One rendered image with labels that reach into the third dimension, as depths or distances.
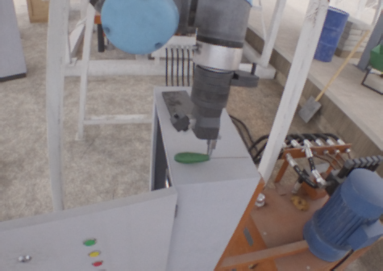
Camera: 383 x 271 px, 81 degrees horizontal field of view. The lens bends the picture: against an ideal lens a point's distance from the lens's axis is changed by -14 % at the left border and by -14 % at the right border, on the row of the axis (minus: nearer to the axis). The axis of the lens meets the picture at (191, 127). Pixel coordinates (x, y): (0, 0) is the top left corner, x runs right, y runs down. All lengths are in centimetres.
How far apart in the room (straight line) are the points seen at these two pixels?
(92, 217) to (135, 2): 38
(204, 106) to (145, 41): 21
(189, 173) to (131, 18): 36
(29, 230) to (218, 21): 50
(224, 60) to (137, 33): 19
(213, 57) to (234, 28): 6
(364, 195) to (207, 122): 77
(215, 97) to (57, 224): 37
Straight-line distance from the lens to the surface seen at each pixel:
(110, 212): 51
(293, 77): 116
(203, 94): 48
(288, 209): 145
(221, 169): 59
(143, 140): 251
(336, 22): 472
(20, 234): 54
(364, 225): 120
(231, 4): 46
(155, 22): 31
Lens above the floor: 167
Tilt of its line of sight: 38 degrees down
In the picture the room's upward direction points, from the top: 10 degrees clockwise
